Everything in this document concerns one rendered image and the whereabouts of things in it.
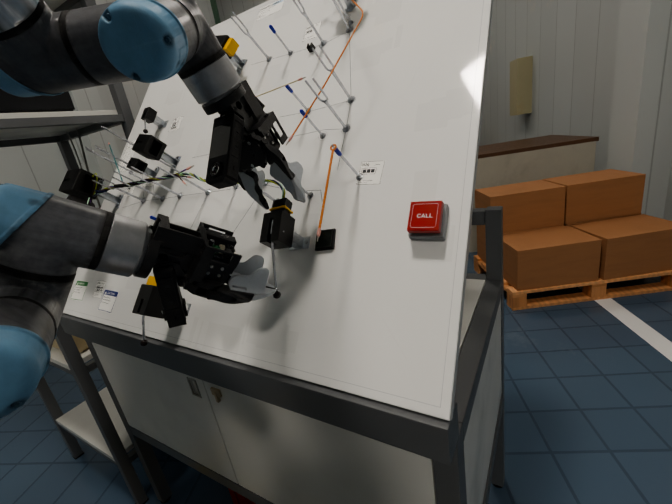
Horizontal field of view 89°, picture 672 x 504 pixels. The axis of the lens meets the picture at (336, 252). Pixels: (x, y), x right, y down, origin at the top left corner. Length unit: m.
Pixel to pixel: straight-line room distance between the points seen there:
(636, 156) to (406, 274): 2.95
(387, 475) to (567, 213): 2.43
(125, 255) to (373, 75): 0.59
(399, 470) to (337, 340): 0.25
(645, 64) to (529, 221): 1.28
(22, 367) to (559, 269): 2.48
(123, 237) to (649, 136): 3.32
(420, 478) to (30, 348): 0.56
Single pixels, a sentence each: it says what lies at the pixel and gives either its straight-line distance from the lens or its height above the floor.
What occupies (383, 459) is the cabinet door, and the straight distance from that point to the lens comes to 0.70.
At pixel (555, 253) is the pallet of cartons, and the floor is 0.35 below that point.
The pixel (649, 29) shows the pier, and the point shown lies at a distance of 3.38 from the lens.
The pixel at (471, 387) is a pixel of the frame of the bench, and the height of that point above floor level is 0.80.
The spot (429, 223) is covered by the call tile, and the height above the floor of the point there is 1.10.
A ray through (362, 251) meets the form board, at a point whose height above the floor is 1.05.
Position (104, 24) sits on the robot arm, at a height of 1.38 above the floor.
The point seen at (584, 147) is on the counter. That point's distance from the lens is 3.63.
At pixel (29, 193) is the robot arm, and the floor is 1.24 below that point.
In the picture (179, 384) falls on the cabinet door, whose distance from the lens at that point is 1.04.
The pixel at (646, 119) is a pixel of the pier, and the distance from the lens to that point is 3.40.
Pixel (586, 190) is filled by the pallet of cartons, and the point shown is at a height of 0.62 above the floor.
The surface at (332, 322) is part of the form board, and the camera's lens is 0.60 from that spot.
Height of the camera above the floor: 1.25
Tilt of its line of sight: 19 degrees down
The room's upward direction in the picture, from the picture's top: 10 degrees counter-clockwise
